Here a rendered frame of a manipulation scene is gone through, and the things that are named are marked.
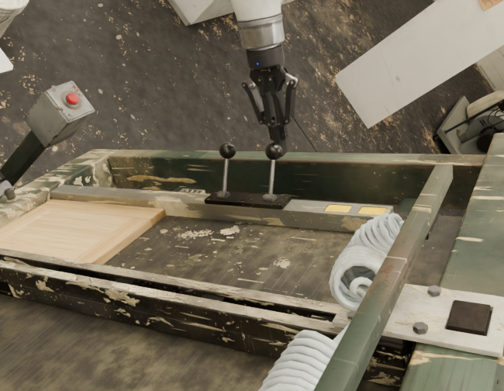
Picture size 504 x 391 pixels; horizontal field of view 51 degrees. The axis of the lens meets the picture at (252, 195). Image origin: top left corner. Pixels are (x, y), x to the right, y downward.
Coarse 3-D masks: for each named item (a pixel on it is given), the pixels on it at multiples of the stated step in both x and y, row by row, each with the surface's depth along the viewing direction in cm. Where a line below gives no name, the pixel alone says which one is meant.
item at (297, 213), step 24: (72, 192) 144; (96, 192) 141; (120, 192) 138; (144, 192) 135; (168, 192) 132; (192, 216) 125; (216, 216) 122; (240, 216) 118; (264, 216) 115; (288, 216) 111; (312, 216) 108; (336, 216) 106; (360, 216) 103
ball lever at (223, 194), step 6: (222, 144) 121; (228, 144) 120; (222, 150) 120; (228, 150) 120; (234, 150) 120; (222, 156) 121; (228, 156) 120; (228, 162) 121; (222, 192) 120; (228, 192) 120; (222, 198) 120
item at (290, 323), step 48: (384, 240) 59; (0, 288) 107; (48, 288) 98; (96, 288) 91; (144, 288) 87; (192, 288) 84; (240, 288) 82; (432, 288) 66; (192, 336) 83; (240, 336) 78; (288, 336) 73; (336, 336) 69; (384, 336) 65; (432, 336) 60; (480, 336) 58; (384, 384) 68
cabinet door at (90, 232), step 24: (24, 216) 140; (48, 216) 138; (72, 216) 135; (96, 216) 132; (120, 216) 129; (144, 216) 126; (0, 240) 129; (24, 240) 127; (48, 240) 124; (72, 240) 122; (96, 240) 120; (120, 240) 117
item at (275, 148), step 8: (272, 144) 114; (272, 152) 114; (280, 152) 114; (272, 160) 115; (272, 168) 115; (272, 176) 115; (272, 184) 115; (272, 192) 115; (264, 200) 114; (272, 200) 114
